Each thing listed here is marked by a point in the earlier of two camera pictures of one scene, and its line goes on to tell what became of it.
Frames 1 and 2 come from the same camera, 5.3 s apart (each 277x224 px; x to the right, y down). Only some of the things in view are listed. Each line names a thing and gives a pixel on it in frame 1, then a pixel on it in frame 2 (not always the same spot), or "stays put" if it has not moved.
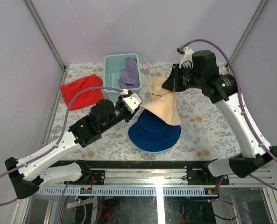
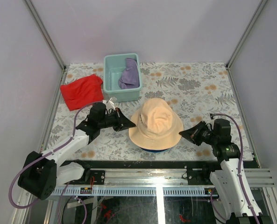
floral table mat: [205, 136] stays put
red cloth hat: [86, 98] stays put
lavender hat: [129, 78] stays put
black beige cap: [161, 102] → [155, 126]
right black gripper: [172, 83] → [192, 134]
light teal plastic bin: [121, 71] stays put
